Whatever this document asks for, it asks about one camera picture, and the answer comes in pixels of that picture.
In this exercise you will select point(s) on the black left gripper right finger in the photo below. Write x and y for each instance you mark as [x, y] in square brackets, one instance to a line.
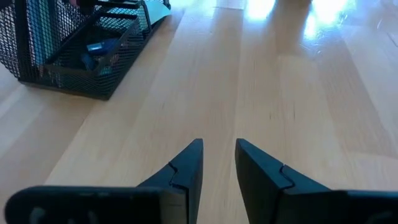
[258, 177]

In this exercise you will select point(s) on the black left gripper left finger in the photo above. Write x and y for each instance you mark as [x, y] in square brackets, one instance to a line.
[189, 174]

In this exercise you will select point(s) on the teal sticky note pad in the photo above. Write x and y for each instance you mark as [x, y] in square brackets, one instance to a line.
[158, 11]

